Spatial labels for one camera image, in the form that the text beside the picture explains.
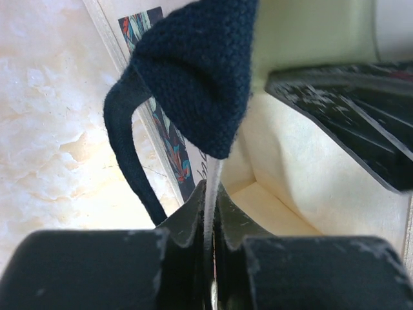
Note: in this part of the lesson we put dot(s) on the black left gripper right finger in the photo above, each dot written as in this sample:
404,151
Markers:
258,270

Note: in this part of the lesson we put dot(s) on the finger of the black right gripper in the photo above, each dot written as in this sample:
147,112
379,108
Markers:
365,108

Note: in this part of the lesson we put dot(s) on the beige canvas tote bag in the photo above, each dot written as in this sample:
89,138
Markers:
190,64

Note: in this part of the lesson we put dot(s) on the green bottle beige cap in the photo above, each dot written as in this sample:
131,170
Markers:
290,34

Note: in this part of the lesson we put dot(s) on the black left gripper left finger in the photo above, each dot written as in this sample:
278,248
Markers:
160,268

